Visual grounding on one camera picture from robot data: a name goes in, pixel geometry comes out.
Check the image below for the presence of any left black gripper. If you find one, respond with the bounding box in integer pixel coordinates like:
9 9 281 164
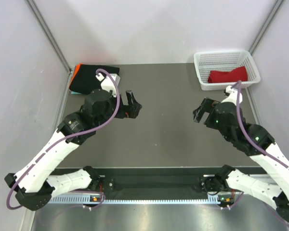
95 90 142 129

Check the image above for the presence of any red t shirt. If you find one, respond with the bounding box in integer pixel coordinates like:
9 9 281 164
208 66 248 83

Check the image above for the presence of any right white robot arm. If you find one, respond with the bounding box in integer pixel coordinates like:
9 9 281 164
193 96 289 223

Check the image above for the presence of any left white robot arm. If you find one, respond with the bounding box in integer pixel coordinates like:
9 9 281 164
4 89 142 211

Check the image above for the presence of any folded black t shirt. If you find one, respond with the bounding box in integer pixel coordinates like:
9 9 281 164
69 64 120 95

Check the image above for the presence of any folded orange t shirt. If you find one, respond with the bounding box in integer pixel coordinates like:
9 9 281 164
69 63 82 87

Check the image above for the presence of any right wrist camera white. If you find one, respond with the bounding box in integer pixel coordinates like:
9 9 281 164
222 86 243 106

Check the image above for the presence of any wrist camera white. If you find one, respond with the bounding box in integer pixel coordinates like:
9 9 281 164
222 86 243 106
96 73 120 98

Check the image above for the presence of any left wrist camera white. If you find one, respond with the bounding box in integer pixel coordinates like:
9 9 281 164
96 73 120 98

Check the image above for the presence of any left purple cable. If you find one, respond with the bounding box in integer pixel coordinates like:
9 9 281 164
6 69 121 209

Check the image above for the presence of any right aluminium frame post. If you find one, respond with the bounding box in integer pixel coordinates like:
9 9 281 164
249 0 285 55

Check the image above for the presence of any aluminium frame post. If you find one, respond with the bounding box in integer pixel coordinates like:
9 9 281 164
24 0 71 73
249 0 285 55

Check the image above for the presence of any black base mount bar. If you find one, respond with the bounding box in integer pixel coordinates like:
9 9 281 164
72 168 244 195

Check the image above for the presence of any grey slotted cable duct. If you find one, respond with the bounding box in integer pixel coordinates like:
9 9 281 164
48 193 234 205

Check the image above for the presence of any left aluminium frame post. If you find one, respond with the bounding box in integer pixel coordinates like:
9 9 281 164
24 0 71 73

